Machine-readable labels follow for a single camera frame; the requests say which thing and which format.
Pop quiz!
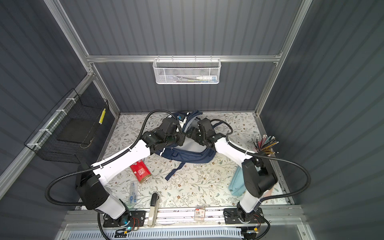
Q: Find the navy blue student backpack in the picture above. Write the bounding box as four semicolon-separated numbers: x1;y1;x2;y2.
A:
156;110;216;181

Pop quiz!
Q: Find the teal pencil case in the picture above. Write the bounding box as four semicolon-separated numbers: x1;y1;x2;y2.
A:
228;167;246;197

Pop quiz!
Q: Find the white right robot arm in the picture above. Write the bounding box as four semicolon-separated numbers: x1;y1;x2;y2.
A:
184;118;278;216

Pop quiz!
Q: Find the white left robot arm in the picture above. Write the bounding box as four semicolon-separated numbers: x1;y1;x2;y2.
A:
76;116;186;220

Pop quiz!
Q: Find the red card box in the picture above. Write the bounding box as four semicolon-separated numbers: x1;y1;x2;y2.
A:
130;160;152;183

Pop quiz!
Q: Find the bundle of coloured pencils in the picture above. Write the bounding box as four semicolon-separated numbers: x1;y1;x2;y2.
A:
254;135;279;156

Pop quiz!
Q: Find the clear pen pouch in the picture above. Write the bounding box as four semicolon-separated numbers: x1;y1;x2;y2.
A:
129;181;139;206

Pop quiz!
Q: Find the small clear staples box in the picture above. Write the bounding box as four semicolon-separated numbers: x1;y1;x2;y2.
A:
194;206;206;222

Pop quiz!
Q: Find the black and cream stapler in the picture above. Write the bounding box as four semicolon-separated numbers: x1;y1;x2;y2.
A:
147;193;160;228

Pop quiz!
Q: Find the pink pencil case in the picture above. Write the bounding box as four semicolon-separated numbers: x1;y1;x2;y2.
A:
264;187;274;197

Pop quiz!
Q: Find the white wire mesh basket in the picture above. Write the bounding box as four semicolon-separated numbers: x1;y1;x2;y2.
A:
153;58;222;85

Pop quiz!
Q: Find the black right cable conduit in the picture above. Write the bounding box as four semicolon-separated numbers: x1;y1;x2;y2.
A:
209;118;312;202

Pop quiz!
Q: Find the black cable conduit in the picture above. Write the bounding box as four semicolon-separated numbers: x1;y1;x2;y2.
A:
209;118;312;202
44;109;178;207

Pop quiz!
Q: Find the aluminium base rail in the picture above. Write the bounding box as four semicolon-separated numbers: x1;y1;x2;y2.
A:
103;205;265;232

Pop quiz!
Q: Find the black left cable conduit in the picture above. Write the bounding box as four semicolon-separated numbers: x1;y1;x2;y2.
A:
44;109;178;207

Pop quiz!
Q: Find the black wire wall basket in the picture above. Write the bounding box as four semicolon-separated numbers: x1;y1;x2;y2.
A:
25;92;111;165

